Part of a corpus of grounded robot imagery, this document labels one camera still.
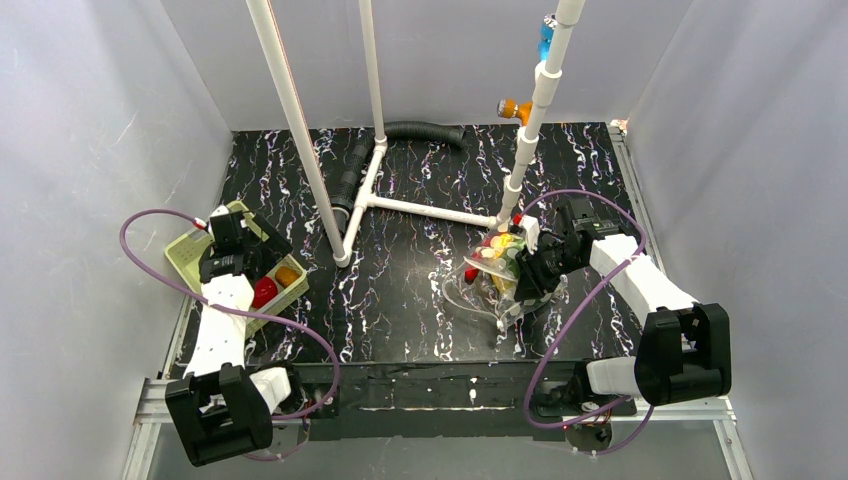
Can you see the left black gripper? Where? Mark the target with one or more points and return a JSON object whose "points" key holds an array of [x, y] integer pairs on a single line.
{"points": [[263, 240]]}

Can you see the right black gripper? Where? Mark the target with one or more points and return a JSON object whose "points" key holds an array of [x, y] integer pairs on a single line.
{"points": [[530, 277]]}

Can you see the white PVC pipe frame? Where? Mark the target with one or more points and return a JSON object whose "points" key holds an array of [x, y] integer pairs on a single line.
{"points": [[342, 213]]}

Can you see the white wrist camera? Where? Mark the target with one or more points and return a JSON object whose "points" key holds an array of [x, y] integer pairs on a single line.
{"points": [[219, 211], [528, 228]]}

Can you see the blue clamp knob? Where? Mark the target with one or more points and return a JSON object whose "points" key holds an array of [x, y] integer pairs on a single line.
{"points": [[547, 29]]}

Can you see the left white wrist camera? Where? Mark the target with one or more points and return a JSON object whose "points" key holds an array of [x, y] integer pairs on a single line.
{"points": [[219, 211]]}

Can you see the light green plastic basket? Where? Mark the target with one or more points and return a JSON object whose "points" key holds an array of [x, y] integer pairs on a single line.
{"points": [[185, 255]]}

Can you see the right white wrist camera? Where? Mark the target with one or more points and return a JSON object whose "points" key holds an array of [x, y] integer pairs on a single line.
{"points": [[528, 228]]}

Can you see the red fake apple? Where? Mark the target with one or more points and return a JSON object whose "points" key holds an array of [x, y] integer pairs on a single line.
{"points": [[265, 290]]}

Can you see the orange fake fruit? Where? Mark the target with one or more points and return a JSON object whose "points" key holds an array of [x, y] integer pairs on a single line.
{"points": [[286, 276]]}

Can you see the orange clamp knob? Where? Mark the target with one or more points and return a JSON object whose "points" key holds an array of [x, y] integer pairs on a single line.
{"points": [[511, 109]]}

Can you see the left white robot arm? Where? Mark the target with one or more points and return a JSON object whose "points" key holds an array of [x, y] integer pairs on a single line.
{"points": [[220, 409]]}

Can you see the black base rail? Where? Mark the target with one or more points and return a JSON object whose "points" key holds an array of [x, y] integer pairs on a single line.
{"points": [[429, 400]]}

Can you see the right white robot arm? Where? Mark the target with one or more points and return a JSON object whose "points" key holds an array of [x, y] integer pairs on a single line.
{"points": [[684, 353]]}

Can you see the clear polka dot zip bag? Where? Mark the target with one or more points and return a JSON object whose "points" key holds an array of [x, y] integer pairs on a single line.
{"points": [[493, 281]]}

